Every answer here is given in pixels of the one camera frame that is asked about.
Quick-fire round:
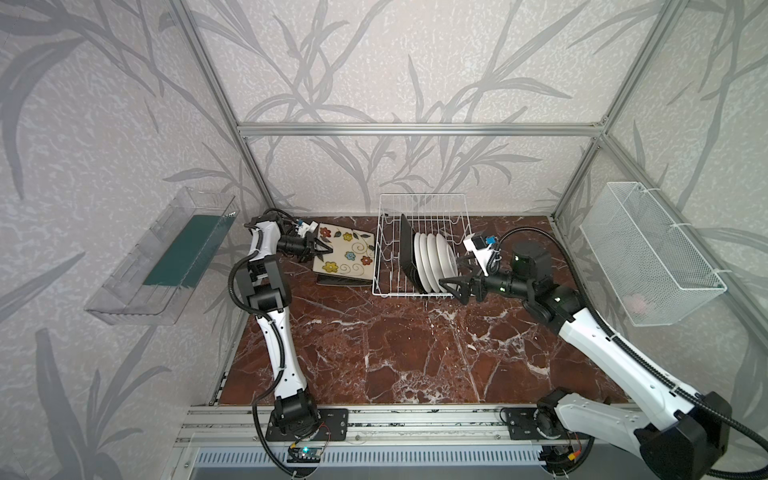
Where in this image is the white wire dish rack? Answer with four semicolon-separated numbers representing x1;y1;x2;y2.
372;193;472;297

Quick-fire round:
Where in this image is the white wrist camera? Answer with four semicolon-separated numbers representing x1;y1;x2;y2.
463;234;501;276
297;219;319;238

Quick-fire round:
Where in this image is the white mesh wall basket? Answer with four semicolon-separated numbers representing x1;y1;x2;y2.
580;182;727;327

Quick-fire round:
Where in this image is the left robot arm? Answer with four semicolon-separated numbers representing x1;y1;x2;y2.
227;209;321;437

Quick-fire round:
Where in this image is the clear plastic wall bin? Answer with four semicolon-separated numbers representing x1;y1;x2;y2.
85;187;238;326

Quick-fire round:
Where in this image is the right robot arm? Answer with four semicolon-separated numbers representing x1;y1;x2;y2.
439;237;730;479

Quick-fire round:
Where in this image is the white round plate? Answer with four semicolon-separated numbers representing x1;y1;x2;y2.
421;233;445;293
426;233;453;293
413;233;432;294
436;233;458;279

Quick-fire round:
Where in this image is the green circuit board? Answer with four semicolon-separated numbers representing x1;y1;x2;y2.
287;445;325;464

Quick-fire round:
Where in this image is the aluminium mounting rail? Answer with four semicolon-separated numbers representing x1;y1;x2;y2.
170;403;649;448

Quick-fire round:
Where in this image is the aluminium frame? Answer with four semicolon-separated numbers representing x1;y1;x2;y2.
161;1;767;431

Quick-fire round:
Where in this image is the floral square plate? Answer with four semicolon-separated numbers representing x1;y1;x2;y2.
399;214;426;294
313;223;376;283

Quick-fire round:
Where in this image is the black square plate yellow rim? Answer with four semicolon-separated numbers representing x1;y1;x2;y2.
317;274;373;287

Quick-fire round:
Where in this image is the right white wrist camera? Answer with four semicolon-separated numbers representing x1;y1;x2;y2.
463;234;501;276

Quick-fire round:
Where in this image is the right black corrugated cable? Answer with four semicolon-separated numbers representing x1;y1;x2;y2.
494;226;768;480

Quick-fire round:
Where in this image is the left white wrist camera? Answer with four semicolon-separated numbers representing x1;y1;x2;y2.
297;219;319;238

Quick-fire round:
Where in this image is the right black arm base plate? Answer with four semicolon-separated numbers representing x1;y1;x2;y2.
500;407;569;441

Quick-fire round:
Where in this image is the pink object in basket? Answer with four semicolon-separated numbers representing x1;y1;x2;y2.
624;294;653;316

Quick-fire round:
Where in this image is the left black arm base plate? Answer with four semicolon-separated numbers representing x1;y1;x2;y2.
265;408;349;442

